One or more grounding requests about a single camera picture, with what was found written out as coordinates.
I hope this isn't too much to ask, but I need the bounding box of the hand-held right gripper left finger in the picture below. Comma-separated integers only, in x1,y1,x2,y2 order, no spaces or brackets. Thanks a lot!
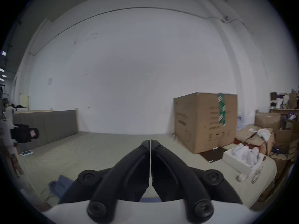
58,140,151,222

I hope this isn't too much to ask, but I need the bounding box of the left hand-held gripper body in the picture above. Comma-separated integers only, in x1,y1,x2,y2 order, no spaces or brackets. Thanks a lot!
0,106,15,157

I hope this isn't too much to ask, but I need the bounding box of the bed with beige sheet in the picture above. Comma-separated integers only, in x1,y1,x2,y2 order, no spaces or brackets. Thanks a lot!
14,132,277,210

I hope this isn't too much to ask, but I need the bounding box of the white tray box with parts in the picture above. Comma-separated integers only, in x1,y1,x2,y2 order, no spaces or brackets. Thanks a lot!
222,143,266,178

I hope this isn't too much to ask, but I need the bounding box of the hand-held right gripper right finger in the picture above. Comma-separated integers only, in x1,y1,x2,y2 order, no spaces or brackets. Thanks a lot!
151,140,243,222

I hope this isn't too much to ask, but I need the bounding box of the large carton with green tape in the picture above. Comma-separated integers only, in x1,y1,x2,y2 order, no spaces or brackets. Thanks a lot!
174,92,239,154

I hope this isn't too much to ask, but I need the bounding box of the cluttered wooden shelf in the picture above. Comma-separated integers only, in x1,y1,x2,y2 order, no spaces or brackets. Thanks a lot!
269,88,299,135

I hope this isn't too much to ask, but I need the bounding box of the low carton with white cloth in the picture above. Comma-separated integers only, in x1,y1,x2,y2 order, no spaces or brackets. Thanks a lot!
235,125,275,155

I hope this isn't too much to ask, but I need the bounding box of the dark blue garment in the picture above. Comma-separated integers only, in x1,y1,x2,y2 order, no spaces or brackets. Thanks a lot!
49,175,76,199

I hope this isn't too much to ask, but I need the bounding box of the grey padded headboard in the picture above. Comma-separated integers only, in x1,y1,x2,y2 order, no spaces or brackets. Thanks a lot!
13,110,79,147

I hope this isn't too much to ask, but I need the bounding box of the person's left hand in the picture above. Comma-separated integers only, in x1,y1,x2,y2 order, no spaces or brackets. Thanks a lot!
9,146,23,178

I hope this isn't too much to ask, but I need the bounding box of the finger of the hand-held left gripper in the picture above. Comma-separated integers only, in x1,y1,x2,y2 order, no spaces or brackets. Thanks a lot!
10,124,40,144

